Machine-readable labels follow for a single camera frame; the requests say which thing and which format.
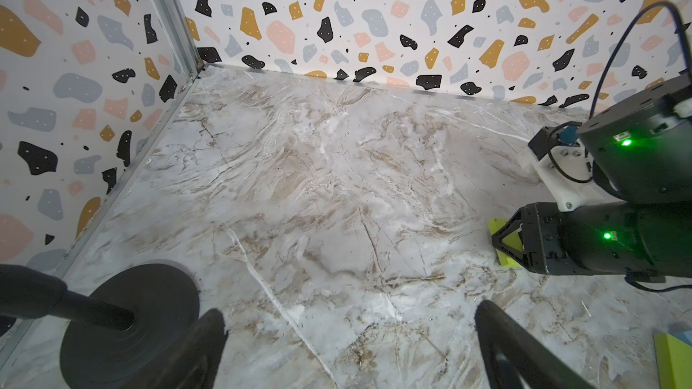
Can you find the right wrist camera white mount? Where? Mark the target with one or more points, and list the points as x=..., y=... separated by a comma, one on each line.
x=558, y=157

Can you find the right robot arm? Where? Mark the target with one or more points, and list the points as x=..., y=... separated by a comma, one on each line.
x=620, y=187

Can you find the light blue block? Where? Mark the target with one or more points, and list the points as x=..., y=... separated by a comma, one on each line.
x=684, y=336

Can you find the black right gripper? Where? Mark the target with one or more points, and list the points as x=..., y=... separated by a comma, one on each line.
x=610, y=239

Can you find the metal corner profile left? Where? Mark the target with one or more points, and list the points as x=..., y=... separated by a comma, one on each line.
x=174, y=23

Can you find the black microphone stand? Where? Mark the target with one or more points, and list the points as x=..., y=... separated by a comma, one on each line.
x=116, y=331

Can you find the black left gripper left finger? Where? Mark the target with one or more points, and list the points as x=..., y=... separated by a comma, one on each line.
x=190, y=362

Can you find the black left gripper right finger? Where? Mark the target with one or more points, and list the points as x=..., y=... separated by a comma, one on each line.
x=514, y=359

